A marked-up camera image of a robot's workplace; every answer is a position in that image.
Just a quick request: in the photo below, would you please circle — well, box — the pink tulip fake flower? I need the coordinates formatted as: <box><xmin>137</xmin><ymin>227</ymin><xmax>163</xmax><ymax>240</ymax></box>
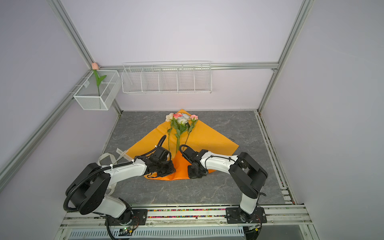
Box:
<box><xmin>92</xmin><ymin>63</ymin><xmax>107</xmax><ymax>97</ymax></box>

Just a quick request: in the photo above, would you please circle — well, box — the white wire wall basket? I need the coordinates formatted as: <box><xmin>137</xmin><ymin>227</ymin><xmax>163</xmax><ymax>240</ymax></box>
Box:
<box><xmin>122</xmin><ymin>61</ymin><xmax>213</xmax><ymax>94</ymax></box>

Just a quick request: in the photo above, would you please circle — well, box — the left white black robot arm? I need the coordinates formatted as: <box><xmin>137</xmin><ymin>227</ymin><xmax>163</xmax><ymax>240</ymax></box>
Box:
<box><xmin>63</xmin><ymin>156</ymin><xmax>176</xmax><ymax>225</ymax></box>

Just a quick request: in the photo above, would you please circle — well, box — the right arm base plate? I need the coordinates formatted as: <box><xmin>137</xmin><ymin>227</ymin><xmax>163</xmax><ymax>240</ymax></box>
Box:
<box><xmin>226</xmin><ymin>206</ymin><xmax>267</xmax><ymax>224</ymax></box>

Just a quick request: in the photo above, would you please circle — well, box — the dark pink rose fake flower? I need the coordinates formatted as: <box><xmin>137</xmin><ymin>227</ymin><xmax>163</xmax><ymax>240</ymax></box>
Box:
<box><xmin>173</xmin><ymin>113</ymin><xmax>183</xmax><ymax>153</ymax></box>

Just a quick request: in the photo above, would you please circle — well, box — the cream rose fake flower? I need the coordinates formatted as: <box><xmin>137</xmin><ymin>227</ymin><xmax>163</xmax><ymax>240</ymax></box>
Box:
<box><xmin>166</xmin><ymin>113</ymin><xmax>174</xmax><ymax>151</ymax></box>

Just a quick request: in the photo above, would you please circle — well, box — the light pink rose fake flower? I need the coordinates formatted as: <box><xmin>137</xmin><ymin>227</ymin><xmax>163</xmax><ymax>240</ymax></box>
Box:
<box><xmin>185</xmin><ymin>115</ymin><xmax>199</xmax><ymax>145</ymax></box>

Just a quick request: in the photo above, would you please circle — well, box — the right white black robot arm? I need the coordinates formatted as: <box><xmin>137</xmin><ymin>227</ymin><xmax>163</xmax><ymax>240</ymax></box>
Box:
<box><xmin>181</xmin><ymin>149</ymin><xmax>268</xmax><ymax>224</ymax></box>

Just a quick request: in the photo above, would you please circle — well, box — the orange wrapping paper sheet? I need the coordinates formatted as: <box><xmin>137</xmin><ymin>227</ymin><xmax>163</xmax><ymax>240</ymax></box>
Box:
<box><xmin>125</xmin><ymin>109</ymin><xmax>240</xmax><ymax>182</ymax></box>

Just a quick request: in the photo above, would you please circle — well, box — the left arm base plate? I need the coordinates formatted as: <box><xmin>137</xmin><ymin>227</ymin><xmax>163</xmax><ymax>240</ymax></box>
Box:
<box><xmin>106</xmin><ymin>209</ymin><xmax>148</xmax><ymax>226</ymax></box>

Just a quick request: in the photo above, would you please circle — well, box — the white mesh corner basket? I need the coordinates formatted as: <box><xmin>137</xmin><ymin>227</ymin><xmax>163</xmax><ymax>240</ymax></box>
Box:
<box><xmin>74</xmin><ymin>70</ymin><xmax>122</xmax><ymax>111</ymax></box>

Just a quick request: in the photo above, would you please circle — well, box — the aluminium front rail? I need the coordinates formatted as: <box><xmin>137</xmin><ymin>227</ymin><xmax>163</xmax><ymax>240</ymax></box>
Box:
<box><xmin>59</xmin><ymin>205</ymin><xmax>313</xmax><ymax>229</ymax></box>

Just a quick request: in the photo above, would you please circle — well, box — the white rose fake flower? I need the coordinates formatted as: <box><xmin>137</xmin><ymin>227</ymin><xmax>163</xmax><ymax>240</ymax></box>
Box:
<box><xmin>176</xmin><ymin>117</ymin><xmax>190</xmax><ymax>153</ymax></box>

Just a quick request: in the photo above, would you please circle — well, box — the white ribbon strip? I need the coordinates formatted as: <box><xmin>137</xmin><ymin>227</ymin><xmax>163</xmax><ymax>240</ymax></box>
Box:
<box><xmin>97</xmin><ymin>147</ymin><xmax>134</xmax><ymax>196</ymax></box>

